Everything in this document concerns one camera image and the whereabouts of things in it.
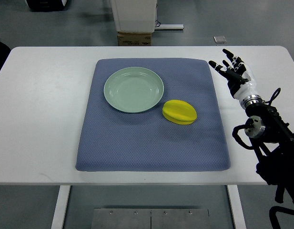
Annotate metal floor plate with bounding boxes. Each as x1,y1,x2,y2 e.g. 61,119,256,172
91,208,211,229

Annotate small grey floor plate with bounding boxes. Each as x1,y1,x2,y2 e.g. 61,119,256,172
213,36,227,44

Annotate brown cardboard box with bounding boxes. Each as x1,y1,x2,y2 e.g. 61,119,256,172
117,32,152,46

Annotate light green plate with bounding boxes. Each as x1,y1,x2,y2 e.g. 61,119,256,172
103,67,164,113

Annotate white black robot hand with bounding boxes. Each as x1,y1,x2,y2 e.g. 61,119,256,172
208,49,262,109

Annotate white table leg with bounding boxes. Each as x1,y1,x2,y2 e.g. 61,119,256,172
227,185,246,229
51,185,71,229

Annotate right white table leg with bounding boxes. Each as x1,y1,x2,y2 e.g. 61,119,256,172
227,185,246,229

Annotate blue fabric mat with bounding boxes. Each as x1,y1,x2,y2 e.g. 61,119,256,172
76,58,230,172

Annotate black white mobile base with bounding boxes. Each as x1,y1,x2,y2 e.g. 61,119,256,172
25,0,68,12

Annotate left white table leg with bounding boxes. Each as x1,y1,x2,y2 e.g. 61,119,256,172
51,185,71,229

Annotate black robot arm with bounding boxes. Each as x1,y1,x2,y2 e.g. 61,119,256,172
232,88,294,229

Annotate yellow starfruit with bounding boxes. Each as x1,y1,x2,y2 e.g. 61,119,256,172
162,100,197,125

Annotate white table foot bar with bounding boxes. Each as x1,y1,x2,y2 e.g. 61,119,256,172
154,24,184,31

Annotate white cabinet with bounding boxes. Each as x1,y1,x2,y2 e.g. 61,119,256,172
110,0,157,33

